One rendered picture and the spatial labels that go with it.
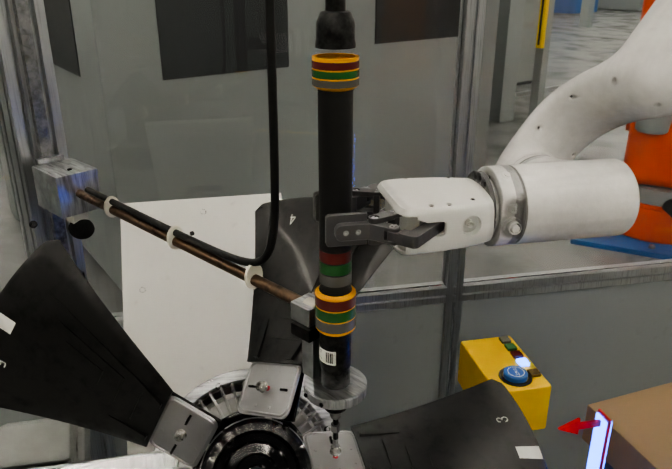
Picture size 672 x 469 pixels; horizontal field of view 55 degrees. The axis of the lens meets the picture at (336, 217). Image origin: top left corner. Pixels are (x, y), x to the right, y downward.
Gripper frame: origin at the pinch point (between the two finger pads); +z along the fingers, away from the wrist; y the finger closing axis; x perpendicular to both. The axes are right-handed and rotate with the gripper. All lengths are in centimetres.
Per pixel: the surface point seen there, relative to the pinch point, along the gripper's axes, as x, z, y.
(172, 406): -22.9, 18.0, 3.3
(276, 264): -13.5, 4.3, 18.2
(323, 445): -30.1, 1.0, 1.9
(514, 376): -40, -35, 24
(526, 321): -61, -63, 70
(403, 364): -69, -32, 70
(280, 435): -23.6, 6.6, -3.0
